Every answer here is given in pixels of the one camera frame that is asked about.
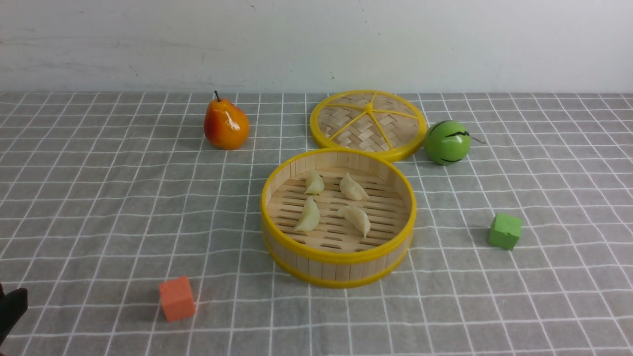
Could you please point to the green toy melon ball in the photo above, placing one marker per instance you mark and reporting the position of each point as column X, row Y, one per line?
column 448, row 142

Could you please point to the woven steamer lid yellow rim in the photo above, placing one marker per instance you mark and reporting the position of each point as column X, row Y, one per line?
column 372, row 121

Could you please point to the orange red toy pear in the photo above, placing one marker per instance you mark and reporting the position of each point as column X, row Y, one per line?
column 225, row 125

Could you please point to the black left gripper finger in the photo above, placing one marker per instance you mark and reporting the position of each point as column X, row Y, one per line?
column 12, row 306

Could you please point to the pale dumpling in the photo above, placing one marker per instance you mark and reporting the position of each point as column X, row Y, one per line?
column 351, row 189
column 357, row 217
column 314, row 184
column 309, row 218

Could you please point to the green foam cube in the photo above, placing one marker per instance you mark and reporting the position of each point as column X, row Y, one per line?
column 505, row 231

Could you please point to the grey checked tablecloth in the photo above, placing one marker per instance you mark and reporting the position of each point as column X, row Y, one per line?
column 106, row 195

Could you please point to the bamboo steamer tray yellow rim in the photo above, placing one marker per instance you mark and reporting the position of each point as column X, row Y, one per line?
column 334, row 254

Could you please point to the orange foam cube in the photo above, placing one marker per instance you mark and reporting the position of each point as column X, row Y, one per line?
column 176, row 298

